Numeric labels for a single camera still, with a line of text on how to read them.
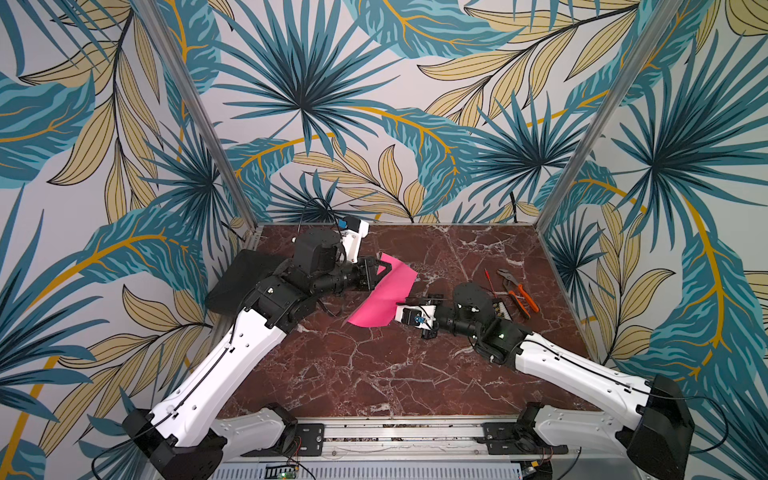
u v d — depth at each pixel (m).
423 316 0.58
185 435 0.36
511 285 1.03
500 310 0.95
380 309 0.69
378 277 0.61
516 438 0.68
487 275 1.06
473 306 0.54
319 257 0.46
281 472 0.72
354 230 0.56
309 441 0.74
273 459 0.71
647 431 0.39
